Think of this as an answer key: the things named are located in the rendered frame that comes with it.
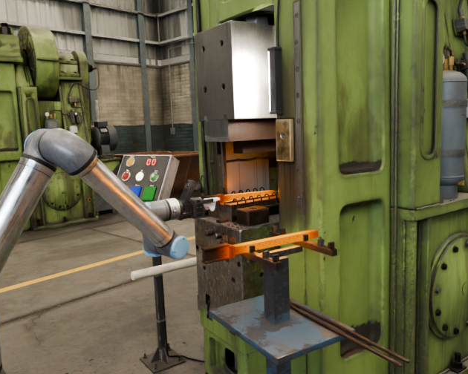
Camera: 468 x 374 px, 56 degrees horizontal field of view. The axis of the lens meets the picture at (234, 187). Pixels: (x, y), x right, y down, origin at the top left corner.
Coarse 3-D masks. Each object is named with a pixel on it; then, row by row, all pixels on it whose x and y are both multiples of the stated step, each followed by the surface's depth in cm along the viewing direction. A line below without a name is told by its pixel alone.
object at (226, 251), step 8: (296, 232) 146; (304, 232) 145; (312, 232) 146; (256, 240) 137; (264, 240) 137; (272, 240) 137; (280, 240) 139; (288, 240) 141; (296, 240) 143; (208, 248) 127; (216, 248) 128; (224, 248) 130; (232, 248) 129; (240, 248) 132; (256, 248) 135; (264, 248) 136; (208, 256) 127; (216, 256) 129; (224, 256) 130; (232, 256) 129
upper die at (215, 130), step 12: (216, 120) 195; (228, 120) 188; (240, 120) 192; (252, 120) 195; (264, 120) 199; (204, 132) 205; (216, 132) 196; (228, 132) 189; (240, 132) 192; (252, 132) 196; (264, 132) 200
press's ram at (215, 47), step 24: (240, 24) 181; (264, 24) 188; (216, 48) 189; (240, 48) 182; (264, 48) 190; (216, 72) 191; (240, 72) 183; (264, 72) 191; (216, 96) 193; (240, 96) 184; (264, 96) 192
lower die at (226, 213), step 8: (232, 200) 200; (240, 200) 202; (248, 200) 203; (256, 200) 202; (264, 200) 204; (272, 200) 206; (216, 208) 203; (224, 208) 198; (232, 208) 193; (240, 208) 196; (216, 216) 204; (224, 216) 198; (232, 216) 194
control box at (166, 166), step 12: (132, 156) 243; (144, 156) 238; (156, 156) 234; (168, 156) 230; (120, 168) 243; (132, 168) 239; (144, 168) 235; (156, 168) 231; (168, 168) 228; (132, 180) 235; (144, 180) 231; (156, 180) 227; (168, 180) 228; (156, 192) 224; (168, 192) 228
